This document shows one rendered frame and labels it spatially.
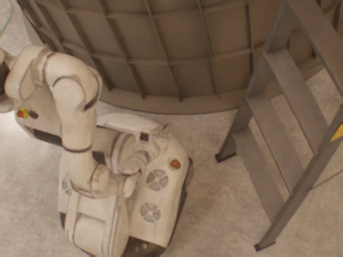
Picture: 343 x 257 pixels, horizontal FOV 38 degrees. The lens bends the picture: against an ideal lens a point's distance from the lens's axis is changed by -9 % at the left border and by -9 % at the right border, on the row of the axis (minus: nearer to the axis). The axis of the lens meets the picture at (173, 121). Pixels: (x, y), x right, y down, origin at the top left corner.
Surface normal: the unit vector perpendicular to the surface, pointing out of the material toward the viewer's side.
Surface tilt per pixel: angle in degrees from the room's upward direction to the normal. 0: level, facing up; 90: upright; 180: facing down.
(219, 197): 0
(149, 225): 38
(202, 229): 0
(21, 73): 6
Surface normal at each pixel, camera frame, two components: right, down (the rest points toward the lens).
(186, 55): -0.01, 0.91
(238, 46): 0.20, 0.88
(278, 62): -0.16, -0.40
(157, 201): -0.33, 0.22
